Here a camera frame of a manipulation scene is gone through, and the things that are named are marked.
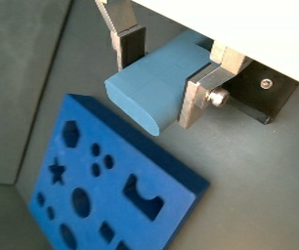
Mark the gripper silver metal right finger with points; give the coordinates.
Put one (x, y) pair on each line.
(204, 85)

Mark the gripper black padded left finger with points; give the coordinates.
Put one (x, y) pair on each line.
(128, 35)

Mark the light blue square-circle object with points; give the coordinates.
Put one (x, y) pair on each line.
(147, 89)

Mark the blue foam shape block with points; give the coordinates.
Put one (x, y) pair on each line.
(112, 192)

